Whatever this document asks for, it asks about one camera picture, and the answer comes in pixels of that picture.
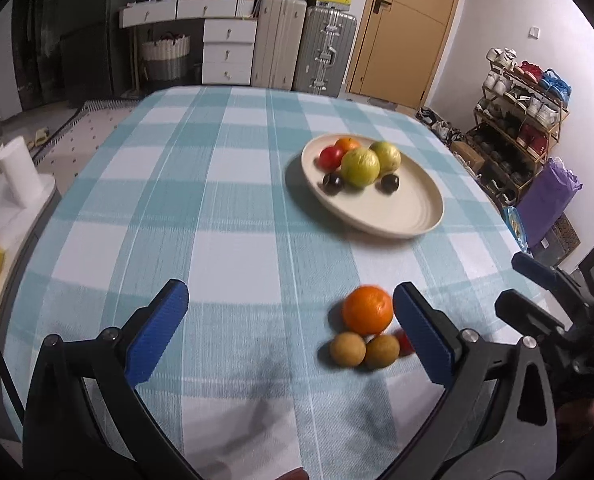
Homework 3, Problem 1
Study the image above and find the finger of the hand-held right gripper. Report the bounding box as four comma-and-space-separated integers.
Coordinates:
511, 251, 585, 301
494, 289, 578, 356

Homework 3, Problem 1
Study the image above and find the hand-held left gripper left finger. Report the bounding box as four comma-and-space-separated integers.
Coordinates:
22, 279, 198, 480

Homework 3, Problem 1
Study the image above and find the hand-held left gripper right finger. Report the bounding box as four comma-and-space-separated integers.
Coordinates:
387, 281, 559, 480

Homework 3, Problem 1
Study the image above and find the red tomato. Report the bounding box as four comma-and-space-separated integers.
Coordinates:
318, 146, 345, 171
393, 329, 415, 357

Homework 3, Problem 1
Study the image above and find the brown longan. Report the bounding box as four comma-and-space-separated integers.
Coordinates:
329, 332, 367, 368
364, 334, 401, 371

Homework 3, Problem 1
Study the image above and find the cream round plate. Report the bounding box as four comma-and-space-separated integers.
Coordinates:
300, 133, 445, 239

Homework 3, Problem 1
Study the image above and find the yellow-green guava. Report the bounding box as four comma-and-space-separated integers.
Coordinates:
340, 148, 381, 189
368, 140, 402, 173

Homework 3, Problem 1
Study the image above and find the purple bag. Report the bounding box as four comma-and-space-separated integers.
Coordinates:
517, 156, 584, 248

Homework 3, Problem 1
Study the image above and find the brown cardboard box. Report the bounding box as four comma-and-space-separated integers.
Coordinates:
450, 140, 488, 173

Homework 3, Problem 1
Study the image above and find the metal shoe rack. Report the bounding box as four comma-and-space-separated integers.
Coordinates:
464, 47, 570, 206

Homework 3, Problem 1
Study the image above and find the shoe rack with shoes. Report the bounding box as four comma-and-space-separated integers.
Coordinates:
470, 47, 572, 201

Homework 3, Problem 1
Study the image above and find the pile of sneakers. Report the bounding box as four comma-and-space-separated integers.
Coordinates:
416, 106, 465, 143

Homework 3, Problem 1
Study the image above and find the white paper towel roll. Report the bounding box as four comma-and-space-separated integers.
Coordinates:
0, 138, 44, 207

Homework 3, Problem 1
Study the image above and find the yellow wooden door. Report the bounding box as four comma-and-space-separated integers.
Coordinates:
346, 0, 465, 110

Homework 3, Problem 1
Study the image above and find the woven laundry basket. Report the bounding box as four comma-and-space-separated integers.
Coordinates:
141, 32, 193, 82

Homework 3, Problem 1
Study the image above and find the white drawer cabinet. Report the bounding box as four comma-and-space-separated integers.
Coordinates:
201, 19, 258, 87

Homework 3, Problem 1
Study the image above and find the black refrigerator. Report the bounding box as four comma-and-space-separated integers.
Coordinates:
57, 0, 128, 106

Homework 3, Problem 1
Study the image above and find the silver suitcase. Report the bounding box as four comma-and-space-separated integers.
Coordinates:
293, 5, 358, 97

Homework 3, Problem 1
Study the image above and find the beige suitcase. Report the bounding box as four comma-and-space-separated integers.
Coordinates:
249, 0, 308, 92

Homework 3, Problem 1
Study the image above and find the white desk with drawers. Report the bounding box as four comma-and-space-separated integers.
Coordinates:
118, 0, 259, 31

